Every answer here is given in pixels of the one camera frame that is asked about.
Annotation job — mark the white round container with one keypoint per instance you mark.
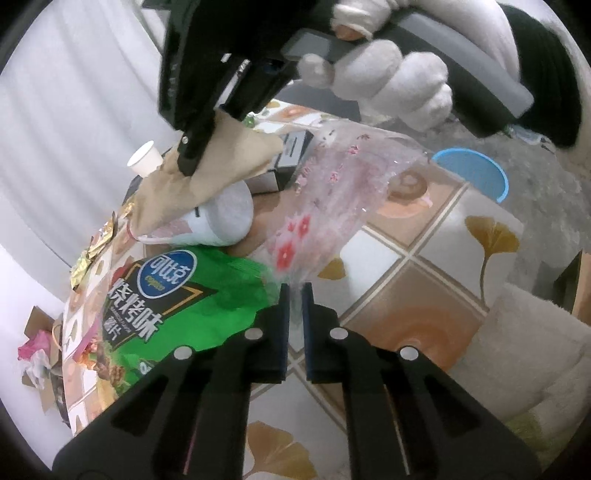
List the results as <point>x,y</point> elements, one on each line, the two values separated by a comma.
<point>226,212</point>

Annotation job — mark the blue plastic bucket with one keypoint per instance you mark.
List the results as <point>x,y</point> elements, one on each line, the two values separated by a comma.
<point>480,170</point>

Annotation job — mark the cardboard box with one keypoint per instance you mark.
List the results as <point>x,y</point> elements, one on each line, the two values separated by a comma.
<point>37,323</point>

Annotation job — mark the gold snack wrappers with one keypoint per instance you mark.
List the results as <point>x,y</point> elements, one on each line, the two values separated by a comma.
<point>92,258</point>

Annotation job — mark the white fluffy blanket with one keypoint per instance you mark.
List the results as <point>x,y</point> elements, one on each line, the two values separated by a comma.
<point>517,350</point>

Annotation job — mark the white plastic bag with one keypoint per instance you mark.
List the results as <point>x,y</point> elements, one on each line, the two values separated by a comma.
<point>37,371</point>

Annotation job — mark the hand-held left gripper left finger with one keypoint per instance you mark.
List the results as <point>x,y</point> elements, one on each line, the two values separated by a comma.
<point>284,323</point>

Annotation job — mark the beige paper bag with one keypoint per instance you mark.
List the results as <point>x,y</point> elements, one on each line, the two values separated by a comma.
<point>221,157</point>

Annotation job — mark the leaf and coffee print tablecloth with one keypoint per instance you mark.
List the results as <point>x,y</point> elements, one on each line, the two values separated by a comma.
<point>415,258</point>

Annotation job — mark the clear floral plastic bag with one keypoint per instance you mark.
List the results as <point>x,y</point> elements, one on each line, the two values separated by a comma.
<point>332,194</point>

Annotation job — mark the grey curtain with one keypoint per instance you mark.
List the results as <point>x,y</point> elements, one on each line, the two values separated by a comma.
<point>69,115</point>

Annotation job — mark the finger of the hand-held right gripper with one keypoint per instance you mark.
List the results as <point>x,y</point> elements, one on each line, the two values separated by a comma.
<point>194,147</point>
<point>254,87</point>

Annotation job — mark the pink plastic bag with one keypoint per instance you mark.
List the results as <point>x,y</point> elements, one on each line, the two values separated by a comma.
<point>32,346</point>

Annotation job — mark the green chip bag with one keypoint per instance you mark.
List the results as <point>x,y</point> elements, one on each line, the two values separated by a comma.
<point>203,314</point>

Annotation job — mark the black and white box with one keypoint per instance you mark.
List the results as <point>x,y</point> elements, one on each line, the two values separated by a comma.
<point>291,152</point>

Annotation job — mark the white paper cup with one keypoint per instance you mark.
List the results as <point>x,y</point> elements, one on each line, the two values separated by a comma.
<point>145,159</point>

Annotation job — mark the person's right hand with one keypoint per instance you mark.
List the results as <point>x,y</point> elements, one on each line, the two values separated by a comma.
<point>397,83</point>

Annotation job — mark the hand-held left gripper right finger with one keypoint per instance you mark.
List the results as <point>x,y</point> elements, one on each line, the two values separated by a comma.
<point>308,323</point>

